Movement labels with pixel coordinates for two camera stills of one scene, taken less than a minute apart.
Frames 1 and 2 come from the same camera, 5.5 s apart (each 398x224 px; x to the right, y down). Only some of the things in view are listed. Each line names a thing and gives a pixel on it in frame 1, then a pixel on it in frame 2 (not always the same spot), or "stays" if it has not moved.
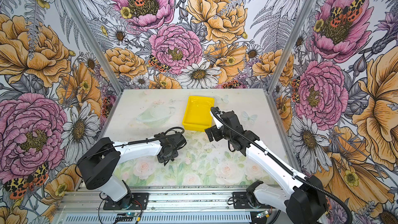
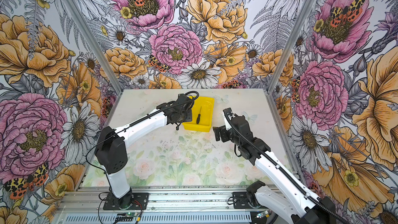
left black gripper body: x=163 y=157 to x=186 y=115
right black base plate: x=240 y=201 stays
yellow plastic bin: x=198 y=116 stays
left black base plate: x=138 y=201 stays
